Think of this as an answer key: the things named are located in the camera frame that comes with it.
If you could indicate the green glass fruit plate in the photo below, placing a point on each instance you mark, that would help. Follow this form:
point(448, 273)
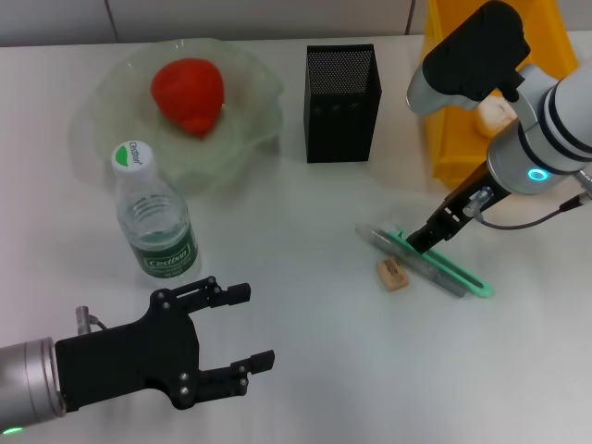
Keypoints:
point(250, 102)

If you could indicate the black mesh pen holder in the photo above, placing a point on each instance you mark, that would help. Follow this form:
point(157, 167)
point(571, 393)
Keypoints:
point(340, 125)

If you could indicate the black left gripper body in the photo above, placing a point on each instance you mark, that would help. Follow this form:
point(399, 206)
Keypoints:
point(125, 365)

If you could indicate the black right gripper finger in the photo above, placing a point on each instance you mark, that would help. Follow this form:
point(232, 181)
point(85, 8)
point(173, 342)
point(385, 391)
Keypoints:
point(432, 233)

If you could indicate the red-orange fruit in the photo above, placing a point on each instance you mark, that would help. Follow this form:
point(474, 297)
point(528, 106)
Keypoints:
point(189, 92)

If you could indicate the clear bottle with green label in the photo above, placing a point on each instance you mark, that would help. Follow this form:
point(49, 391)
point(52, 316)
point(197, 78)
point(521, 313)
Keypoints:
point(162, 240)

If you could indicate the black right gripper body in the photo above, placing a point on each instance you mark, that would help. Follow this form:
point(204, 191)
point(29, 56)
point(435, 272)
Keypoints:
point(472, 201)

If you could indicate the tan eraser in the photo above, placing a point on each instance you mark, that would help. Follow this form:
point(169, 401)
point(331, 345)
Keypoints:
point(393, 275)

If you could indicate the white paper ball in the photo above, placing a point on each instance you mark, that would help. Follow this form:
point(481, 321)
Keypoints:
point(490, 118)

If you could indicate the green utility knife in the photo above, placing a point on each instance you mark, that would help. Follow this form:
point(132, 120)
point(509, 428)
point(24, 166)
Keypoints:
point(462, 277)

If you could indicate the grey glitter pen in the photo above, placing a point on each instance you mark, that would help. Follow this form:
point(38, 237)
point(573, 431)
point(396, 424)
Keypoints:
point(430, 273)

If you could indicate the yellow plastic bin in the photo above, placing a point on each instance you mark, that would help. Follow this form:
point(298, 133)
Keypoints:
point(444, 148)

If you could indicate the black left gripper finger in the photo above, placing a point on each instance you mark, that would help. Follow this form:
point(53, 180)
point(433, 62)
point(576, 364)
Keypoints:
point(226, 381)
point(208, 296)

